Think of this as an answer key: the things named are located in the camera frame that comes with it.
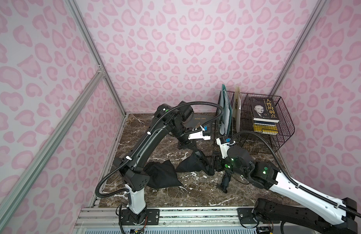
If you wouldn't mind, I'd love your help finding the dark green hair dryer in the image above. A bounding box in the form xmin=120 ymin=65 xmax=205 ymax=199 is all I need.
xmin=219 ymin=171 xmax=231 ymax=194

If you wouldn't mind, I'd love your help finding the black pouch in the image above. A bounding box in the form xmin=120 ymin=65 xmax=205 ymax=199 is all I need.
xmin=175 ymin=150 xmax=215 ymax=176
xmin=143 ymin=160 xmax=183 ymax=189

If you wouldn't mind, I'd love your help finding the grey hair dryer pouch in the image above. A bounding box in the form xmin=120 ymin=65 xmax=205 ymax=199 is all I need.
xmin=184 ymin=113 xmax=213 ymax=132

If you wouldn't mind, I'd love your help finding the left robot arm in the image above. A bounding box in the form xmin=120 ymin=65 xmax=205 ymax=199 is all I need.
xmin=95 ymin=101 xmax=224 ymax=224

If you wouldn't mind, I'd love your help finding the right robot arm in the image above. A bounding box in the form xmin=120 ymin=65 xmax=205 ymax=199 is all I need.
xmin=214 ymin=133 xmax=361 ymax=234

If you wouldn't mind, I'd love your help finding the green file folder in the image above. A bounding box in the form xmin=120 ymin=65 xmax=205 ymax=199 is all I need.
xmin=219 ymin=84 xmax=232 ymax=135

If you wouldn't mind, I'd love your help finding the beige file folder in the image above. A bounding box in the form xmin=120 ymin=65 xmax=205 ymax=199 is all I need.
xmin=233 ymin=86 xmax=242 ymax=132

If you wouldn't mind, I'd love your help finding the yellow striped book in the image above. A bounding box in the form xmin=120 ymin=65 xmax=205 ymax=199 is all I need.
xmin=253 ymin=121 xmax=279 ymax=135

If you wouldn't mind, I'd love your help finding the black portrait book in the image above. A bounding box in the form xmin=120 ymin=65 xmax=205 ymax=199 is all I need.
xmin=250 ymin=97 xmax=280 ymax=123

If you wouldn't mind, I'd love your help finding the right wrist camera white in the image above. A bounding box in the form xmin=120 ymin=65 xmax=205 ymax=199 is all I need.
xmin=216 ymin=136 xmax=231 ymax=159

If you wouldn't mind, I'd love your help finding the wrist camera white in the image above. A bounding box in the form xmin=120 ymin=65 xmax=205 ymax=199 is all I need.
xmin=188 ymin=125 xmax=211 ymax=140
xmin=216 ymin=136 xmax=231 ymax=159

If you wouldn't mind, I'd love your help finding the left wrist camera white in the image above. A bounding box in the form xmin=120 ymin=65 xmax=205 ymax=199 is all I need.
xmin=188 ymin=125 xmax=211 ymax=140

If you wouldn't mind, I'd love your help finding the black wire file rack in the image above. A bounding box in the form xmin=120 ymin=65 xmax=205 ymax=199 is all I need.
xmin=213 ymin=91 xmax=295 ymax=154

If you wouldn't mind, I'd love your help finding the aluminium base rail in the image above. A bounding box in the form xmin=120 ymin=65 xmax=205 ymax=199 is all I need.
xmin=72 ymin=206 xmax=327 ymax=234

